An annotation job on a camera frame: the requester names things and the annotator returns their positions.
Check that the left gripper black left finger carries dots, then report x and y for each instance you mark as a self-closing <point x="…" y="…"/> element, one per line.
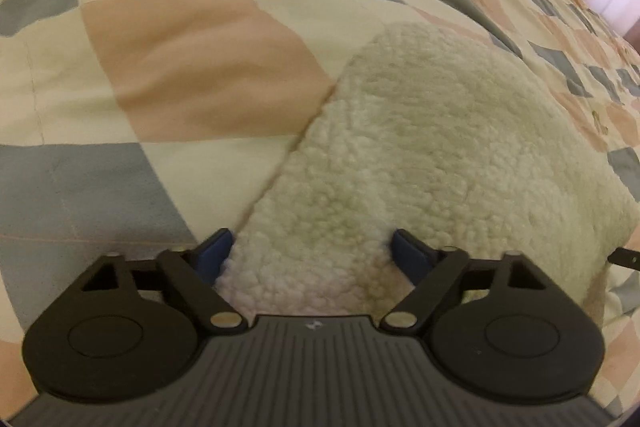
<point x="126" y="328"/>

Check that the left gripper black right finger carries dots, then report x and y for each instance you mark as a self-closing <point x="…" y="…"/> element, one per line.
<point x="501" y="328"/>

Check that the cream fleece vest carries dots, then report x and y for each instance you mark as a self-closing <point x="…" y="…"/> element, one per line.
<point x="460" y="145"/>

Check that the checkered pastel quilt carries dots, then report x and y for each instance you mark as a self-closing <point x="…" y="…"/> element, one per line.
<point x="135" y="126"/>

